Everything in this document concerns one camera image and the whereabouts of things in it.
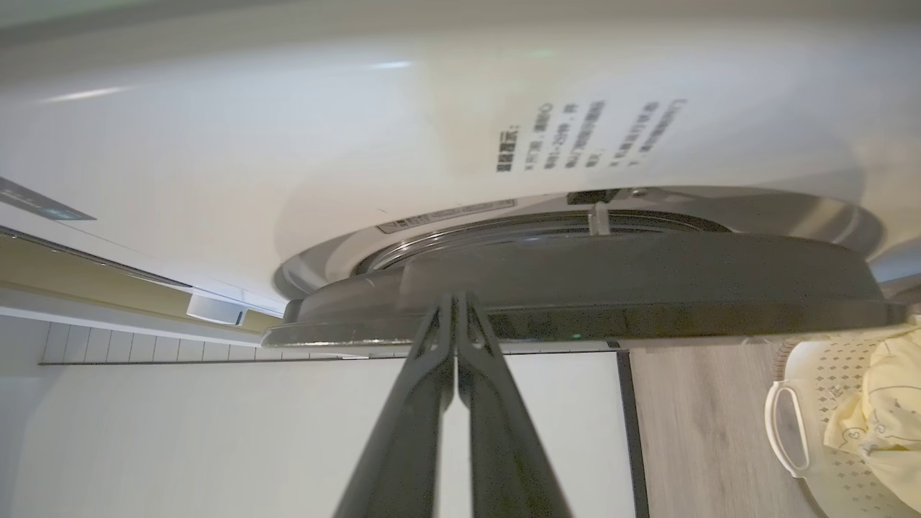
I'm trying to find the dark round washing machine door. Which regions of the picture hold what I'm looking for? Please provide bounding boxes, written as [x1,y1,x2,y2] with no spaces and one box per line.
[260,230,909,350]

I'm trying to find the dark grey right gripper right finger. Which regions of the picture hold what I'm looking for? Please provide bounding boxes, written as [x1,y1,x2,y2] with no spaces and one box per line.
[458,291,573,518]

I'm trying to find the pale green tall cabinet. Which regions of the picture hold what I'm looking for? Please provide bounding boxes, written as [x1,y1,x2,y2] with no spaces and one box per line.
[0,234,285,335]

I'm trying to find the white front-load washing machine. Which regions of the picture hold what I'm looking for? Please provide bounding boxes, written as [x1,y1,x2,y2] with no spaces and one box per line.
[0,0,921,319]

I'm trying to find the cream perforated laundry basket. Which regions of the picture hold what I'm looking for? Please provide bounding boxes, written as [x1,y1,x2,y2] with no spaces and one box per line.
[764,317,921,518]

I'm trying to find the yellow bear-print trousers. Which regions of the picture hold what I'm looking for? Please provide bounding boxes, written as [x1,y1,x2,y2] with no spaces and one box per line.
[824,324,921,513]

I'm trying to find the dark baseboard strip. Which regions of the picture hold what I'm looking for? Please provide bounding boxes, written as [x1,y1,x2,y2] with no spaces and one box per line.
[615,349,652,518]

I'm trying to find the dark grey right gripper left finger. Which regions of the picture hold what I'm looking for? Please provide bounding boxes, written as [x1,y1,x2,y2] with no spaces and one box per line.
[335,292,458,518]

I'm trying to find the white segmented trim strip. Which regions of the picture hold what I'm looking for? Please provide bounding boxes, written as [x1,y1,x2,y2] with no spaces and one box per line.
[40,320,375,364]

